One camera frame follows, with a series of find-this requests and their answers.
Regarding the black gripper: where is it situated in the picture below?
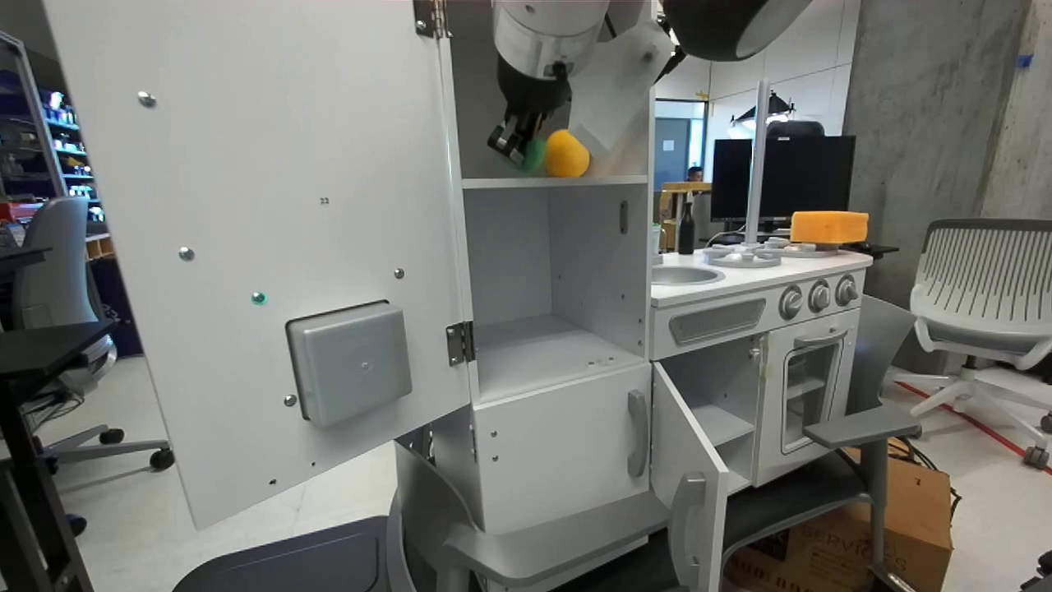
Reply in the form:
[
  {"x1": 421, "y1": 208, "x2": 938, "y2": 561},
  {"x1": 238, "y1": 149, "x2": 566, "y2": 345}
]
[{"x1": 486, "y1": 61, "x2": 572, "y2": 162}]

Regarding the tall white cupboard door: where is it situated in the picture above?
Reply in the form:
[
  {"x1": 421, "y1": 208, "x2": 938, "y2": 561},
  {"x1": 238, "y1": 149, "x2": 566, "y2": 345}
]
[{"x1": 43, "y1": 0, "x2": 477, "y2": 530}]

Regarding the yellow ball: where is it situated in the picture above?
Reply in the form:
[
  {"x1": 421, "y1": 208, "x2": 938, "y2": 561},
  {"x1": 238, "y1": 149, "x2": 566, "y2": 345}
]
[{"x1": 542, "y1": 125, "x2": 595, "y2": 180}]

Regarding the metal door hinge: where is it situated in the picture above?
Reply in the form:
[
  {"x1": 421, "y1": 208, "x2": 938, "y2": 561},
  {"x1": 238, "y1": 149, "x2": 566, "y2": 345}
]
[
  {"x1": 444, "y1": 318, "x2": 477, "y2": 368},
  {"x1": 410, "y1": 0, "x2": 450, "y2": 41}
]

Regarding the dark bottle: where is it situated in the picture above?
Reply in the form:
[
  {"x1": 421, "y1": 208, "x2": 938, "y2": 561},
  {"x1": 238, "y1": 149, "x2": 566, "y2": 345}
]
[{"x1": 674, "y1": 193, "x2": 698, "y2": 256}]

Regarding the silver sink basin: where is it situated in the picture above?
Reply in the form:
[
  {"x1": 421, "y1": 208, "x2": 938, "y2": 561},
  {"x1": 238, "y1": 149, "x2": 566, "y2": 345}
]
[{"x1": 650, "y1": 259, "x2": 731, "y2": 290}]

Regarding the grey metal pole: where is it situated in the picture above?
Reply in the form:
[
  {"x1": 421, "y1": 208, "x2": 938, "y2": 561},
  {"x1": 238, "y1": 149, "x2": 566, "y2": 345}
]
[{"x1": 746, "y1": 79, "x2": 769, "y2": 256}]

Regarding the grey stove burner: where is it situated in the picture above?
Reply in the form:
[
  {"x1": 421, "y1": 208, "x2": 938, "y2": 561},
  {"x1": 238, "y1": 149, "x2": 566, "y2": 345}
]
[{"x1": 702, "y1": 239, "x2": 787, "y2": 271}]

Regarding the black computer monitor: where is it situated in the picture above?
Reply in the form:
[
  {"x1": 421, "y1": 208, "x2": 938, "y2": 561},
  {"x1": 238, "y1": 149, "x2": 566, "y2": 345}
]
[{"x1": 709, "y1": 132, "x2": 859, "y2": 225}]

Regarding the white toy kitchen unit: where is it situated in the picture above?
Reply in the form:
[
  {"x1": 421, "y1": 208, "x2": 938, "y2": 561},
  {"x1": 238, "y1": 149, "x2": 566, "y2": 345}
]
[{"x1": 392, "y1": 0, "x2": 880, "y2": 592}]

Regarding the wide white cabinet door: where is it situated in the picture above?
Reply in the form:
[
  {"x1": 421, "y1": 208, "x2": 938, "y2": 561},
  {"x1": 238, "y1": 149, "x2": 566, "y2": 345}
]
[{"x1": 469, "y1": 365, "x2": 650, "y2": 537}]

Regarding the orange sponge block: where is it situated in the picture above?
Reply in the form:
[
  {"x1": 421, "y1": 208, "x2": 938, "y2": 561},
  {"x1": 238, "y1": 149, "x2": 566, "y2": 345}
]
[{"x1": 789, "y1": 208, "x2": 871, "y2": 249}]

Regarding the narrow white cabinet door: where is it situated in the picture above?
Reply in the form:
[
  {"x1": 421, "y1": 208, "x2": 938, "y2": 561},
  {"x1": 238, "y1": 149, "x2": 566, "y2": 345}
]
[{"x1": 650, "y1": 358, "x2": 732, "y2": 592}]

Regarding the white oven door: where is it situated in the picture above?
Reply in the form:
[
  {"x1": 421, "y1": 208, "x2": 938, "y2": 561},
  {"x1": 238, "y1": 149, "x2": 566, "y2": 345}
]
[{"x1": 767, "y1": 314, "x2": 862, "y2": 475}]

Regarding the storage shelf with items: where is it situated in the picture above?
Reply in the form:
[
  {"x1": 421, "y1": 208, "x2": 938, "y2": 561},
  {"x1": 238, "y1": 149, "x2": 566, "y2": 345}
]
[{"x1": 0, "y1": 29, "x2": 113, "y2": 267}]

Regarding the grey metal stand table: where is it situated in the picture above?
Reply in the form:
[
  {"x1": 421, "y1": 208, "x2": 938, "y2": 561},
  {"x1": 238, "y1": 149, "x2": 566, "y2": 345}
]
[{"x1": 801, "y1": 405, "x2": 925, "y2": 585}]

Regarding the dark round seat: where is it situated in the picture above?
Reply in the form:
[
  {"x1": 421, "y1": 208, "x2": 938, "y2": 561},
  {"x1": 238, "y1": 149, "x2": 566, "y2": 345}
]
[{"x1": 173, "y1": 512, "x2": 392, "y2": 592}]

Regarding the grey padded office chair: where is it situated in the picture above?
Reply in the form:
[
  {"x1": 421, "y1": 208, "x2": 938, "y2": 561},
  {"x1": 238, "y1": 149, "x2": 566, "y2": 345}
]
[{"x1": 0, "y1": 193, "x2": 177, "y2": 475}]

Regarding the grey mesh office chair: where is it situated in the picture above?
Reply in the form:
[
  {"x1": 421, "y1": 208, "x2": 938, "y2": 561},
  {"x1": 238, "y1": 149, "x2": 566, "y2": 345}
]
[{"x1": 905, "y1": 213, "x2": 1052, "y2": 469}]

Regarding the brown cardboard box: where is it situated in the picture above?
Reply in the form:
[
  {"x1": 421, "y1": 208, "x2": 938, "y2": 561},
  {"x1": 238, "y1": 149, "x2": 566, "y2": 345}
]
[{"x1": 727, "y1": 453, "x2": 952, "y2": 592}]

